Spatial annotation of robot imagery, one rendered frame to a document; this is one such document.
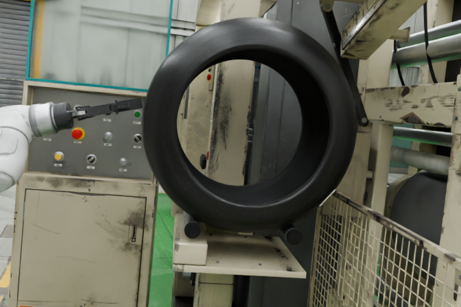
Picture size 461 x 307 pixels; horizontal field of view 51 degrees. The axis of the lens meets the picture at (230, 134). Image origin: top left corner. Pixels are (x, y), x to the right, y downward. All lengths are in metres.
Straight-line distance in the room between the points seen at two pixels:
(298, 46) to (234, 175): 0.57
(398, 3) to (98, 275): 1.51
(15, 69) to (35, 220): 8.70
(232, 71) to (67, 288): 1.11
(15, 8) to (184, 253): 9.71
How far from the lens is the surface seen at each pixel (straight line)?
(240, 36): 1.27
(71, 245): 2.08
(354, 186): 1.70
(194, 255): 1.33
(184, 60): 1.26
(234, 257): 1.45
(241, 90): 1.65
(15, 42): 10.72
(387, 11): 1.40
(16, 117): 1.38
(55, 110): 1.38
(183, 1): 10.95
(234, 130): 1.65
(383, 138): 1.74
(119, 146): 2.03
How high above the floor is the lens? 1.23
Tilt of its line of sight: 3 degrees down
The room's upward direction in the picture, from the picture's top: 5 degrees clockwise
